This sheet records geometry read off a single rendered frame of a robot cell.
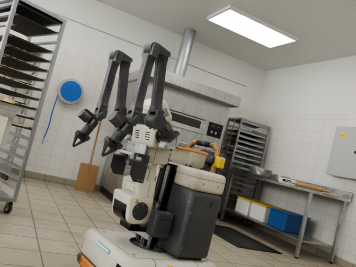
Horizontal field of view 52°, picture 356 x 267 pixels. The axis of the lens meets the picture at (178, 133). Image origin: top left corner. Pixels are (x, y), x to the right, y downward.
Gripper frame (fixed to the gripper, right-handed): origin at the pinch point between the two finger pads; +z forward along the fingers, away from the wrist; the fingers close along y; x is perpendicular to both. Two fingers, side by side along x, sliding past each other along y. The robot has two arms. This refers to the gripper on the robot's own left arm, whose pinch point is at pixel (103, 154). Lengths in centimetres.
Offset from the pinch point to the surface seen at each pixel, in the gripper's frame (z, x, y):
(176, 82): -195, 127, -265
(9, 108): 10.4, -43.3, -22.0
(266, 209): -140, 339, -191
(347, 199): -192, 347, -91
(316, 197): -197, 372, -151
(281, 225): -123, 337, -153
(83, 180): -18, 160, -373
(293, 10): -320, 131, -135
